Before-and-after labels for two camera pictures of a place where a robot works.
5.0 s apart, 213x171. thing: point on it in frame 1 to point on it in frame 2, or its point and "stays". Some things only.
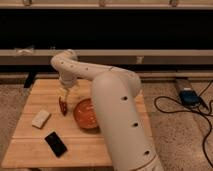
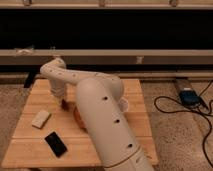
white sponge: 40,119 stays
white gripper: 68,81 to 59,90
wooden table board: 46,138 stays
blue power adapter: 189,97 stays
